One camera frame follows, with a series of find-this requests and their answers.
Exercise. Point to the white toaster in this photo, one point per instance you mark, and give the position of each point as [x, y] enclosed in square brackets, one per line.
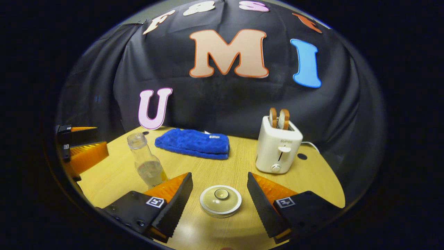
[275, 152]

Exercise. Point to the black backdrop cloth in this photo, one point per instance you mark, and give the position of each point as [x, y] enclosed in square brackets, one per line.
[222, 100]

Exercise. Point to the cream teacup lid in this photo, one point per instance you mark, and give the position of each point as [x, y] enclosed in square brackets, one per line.
[221, 199]

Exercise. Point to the clear plastic water bottle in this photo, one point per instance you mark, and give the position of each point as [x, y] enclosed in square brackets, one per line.
[147, 166]

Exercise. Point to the folded blue towel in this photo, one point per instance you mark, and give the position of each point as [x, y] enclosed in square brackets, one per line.
[192, 144]

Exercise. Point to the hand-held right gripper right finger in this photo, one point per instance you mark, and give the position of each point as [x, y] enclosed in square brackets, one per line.
[263, 210]

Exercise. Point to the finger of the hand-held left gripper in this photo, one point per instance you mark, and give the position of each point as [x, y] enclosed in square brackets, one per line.
[78, 133]
[88, 156]

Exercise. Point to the white teacup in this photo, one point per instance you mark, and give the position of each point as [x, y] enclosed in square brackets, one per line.
[220, 215]

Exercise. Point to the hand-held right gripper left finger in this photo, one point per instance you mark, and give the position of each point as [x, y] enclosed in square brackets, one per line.
[175, 210]

